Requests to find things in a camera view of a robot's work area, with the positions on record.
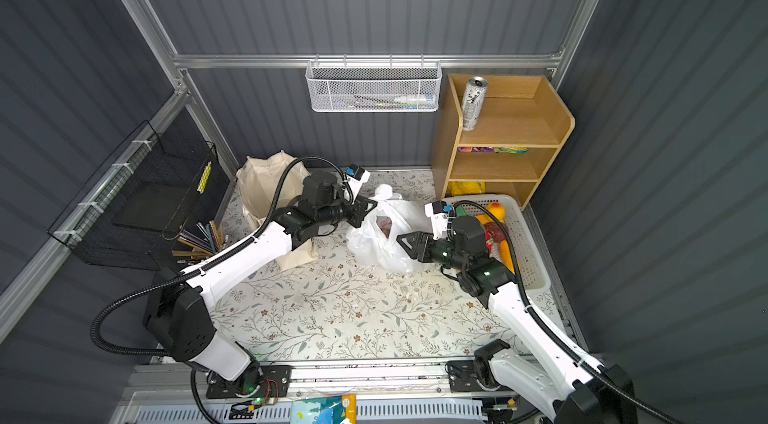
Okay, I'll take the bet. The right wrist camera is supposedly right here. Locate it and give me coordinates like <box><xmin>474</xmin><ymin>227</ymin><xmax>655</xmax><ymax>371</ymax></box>
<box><xmin>424</xmin><ymin>201</ymin><xmax>455</xmax><ymax>240</ymax></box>

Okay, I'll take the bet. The left silver drink can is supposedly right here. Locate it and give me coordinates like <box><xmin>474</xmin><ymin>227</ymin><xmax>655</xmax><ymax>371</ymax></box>
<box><xmin>461</xmin><ymin>76</ymin><xmax>488</xmax><ymax>131</ymax></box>

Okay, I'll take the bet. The cup of coloured pencils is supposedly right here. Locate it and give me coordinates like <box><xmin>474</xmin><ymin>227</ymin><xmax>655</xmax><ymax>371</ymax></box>
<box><xmin>171</xmin><ymin>221</ymin><xmax>229</xmax><ymax>264</ymax></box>

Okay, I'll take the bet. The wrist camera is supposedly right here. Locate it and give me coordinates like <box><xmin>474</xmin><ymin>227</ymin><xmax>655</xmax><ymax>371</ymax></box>
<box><xmin>424</xmin><ymin>201</ymin><xmax>455</xmax><ymax>240</ymax></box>
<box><xmin>345</xmin><ymin>164</ymin><xmax>370</xmax><ymax>202</ymax></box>

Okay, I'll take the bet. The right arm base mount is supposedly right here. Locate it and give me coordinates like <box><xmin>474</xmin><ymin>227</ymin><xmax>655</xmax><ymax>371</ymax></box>
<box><xmin>444</xmin><ymin>359</ymin><xmax>511</xmax><ymax>393</ymax></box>

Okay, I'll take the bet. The floral table mat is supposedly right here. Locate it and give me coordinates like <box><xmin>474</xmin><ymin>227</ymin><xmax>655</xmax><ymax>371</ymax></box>
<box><xmin>161</xmin><ymin>168</ymin><xmax>565</xmax><ymax>364</ymax></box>

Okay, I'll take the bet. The yellow long pepper toy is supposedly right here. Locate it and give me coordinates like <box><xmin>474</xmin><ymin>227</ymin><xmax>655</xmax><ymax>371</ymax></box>
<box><xmin>498</xmin><ymin>240</ymin><xmax>515</xmax><ymax>273</ymax></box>

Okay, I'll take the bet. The yellow peach toy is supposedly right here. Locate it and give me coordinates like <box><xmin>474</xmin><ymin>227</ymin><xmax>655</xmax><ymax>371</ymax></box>
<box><xmin>486</xmin><ymin>202</ymin><xmax>506</xmax><ymax>222</ymax></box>

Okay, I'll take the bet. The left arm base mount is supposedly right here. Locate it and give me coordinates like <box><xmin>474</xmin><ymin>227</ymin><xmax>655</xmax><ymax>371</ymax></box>
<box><xmin>206</xmin><ymin>364</ymin><xmax>293</xmax><ymax>403</ymax></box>

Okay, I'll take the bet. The teal printed booklet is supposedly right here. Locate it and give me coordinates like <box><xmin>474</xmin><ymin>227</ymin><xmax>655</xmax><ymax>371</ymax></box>
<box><xmin>290</xmin><ymin>395</ymin><xmax>357</xmax><ymax>424</ymax></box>

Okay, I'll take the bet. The black wire wall basket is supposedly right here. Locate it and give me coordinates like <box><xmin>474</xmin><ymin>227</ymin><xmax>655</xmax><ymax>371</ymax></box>
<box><xmin>48</xmin><ymin>126</ymin><xmax>229</xmax><ymax>271</ymax></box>

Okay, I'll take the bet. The yellow snack packet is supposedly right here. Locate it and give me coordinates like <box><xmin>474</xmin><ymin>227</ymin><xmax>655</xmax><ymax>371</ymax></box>
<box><xmin>447</xmin><ymin>181</ymin><xmax>486</xmax><ymax>197</ymax></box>

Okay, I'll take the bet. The wooden shelf unit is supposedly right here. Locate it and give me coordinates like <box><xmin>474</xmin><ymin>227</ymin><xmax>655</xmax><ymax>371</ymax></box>
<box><xmin>431</xmin><ymin>74</ymin><xmax>575</xmax><ymax>208</ymax></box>

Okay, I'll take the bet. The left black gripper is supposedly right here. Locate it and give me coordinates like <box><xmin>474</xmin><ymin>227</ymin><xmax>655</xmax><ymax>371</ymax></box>
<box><xmin>317</xmin><ymin>191</ymin><xmax>378</xmax><ymax>230</ymax></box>

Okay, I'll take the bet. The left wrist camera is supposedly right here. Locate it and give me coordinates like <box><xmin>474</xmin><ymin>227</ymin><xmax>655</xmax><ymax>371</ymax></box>
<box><xmin>345</xmin><ymin>164</ymin><xmax>370</xmax><ymax>202</ymax></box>

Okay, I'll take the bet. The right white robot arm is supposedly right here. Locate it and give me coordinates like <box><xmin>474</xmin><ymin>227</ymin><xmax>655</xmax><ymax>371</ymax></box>
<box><xmin>397</xmin><ymin>201</ymin><xmax>675</xmax><ymax>423</ymax></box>

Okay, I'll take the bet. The white wire wall basket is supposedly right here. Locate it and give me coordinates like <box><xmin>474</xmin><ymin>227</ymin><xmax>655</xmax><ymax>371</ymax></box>
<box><xmin>305</xmin><ymin>61</ymin><xmax>443</xmax><ymax>113</ymax></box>

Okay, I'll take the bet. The cream canvas tote bag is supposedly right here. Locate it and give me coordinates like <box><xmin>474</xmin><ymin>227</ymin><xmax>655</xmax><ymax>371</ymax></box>
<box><xmin>236</xmin><ymin>151</ymin><xmax>319</xmax><ymax>271</ymax></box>

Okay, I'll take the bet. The white plastic grocery bag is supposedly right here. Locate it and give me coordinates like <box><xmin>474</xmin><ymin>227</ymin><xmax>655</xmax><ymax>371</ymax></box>
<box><xmin>346</xmin><ymin>184</ymin><xmax>432</xmax><ymax>274</ymax></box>

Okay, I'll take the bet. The white plastic fruit basket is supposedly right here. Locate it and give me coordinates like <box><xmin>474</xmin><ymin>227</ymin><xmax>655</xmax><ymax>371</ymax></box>
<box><xmin>446</xmin><ymin>194</ymin><xmax>551</xmax><ymax>304</ymax></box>

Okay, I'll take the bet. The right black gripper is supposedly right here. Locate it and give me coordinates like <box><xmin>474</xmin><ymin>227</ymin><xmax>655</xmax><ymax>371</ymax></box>
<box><xmin>398</xmin><ymin>231</ymin><xmax>467</xmax><ymax>273</ymax></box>

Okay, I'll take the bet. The dark red plum toy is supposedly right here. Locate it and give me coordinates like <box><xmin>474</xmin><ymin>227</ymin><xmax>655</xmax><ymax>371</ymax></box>
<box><xmin>484</xmin><ymin>222</ymin><xmax>506</xmax><ymax>244</ymax></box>

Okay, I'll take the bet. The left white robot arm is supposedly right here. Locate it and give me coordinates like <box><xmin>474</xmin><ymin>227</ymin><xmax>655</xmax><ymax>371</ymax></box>
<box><xmin>90</xmin><ymin>158</ymin><xmax>377</xmax><ymax>396</ymax></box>

